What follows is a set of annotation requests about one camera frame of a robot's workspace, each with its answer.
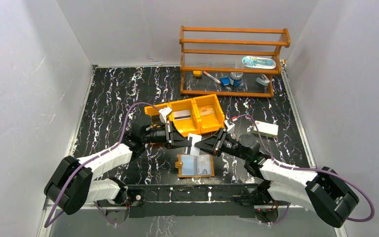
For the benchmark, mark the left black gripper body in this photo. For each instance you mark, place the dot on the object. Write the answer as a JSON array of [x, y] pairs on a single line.
[[169, 135]]

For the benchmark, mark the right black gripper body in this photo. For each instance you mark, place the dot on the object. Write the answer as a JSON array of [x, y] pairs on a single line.
[[226, 144]]

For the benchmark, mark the white magnetic stripe card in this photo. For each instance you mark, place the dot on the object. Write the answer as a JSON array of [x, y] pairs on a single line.
[[193, 150]]

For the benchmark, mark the orange leather card holder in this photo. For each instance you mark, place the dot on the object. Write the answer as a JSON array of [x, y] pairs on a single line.
[[190, 166]]

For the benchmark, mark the orange three-compartment plastic bin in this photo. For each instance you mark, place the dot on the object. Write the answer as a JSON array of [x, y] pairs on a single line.
[[197, 124]]

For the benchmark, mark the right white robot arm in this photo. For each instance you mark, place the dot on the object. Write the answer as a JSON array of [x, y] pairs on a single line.
[[321, 192]]

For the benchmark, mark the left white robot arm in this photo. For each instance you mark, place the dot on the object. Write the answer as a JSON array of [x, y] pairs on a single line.
[[74, 182]]

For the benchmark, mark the grey card in bin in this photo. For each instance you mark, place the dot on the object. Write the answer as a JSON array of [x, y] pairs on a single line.
[[182, 114]]

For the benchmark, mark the brown card in bin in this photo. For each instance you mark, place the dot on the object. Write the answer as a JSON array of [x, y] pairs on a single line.
[[204, 111]]

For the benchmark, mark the white rectangular box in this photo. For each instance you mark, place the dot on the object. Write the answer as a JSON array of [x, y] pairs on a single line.
[[265, 129]]

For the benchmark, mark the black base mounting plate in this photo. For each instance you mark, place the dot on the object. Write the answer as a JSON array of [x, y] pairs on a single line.
[[242, 200]]

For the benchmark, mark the red white marker pen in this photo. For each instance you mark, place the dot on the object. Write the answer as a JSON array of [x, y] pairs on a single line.
[[212, 77]]

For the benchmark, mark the small blue block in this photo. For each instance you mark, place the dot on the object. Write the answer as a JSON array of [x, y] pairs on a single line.
[[225, 81]]

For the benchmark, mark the small yellow block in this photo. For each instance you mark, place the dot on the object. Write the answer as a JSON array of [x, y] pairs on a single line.
[[197, 74]]

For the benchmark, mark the grey white stapler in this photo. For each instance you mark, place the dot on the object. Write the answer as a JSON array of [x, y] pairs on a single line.
[[263, 80]]

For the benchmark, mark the orange wooden shelf rack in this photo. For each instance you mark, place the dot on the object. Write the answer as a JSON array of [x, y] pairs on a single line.
[[219, 51]]

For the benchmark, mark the blister pack on shelf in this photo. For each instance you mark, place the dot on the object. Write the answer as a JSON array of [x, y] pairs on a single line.
[[258, 62]]

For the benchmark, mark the aluminium frame rail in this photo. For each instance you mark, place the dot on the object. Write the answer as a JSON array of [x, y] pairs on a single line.
[[94, 221]]

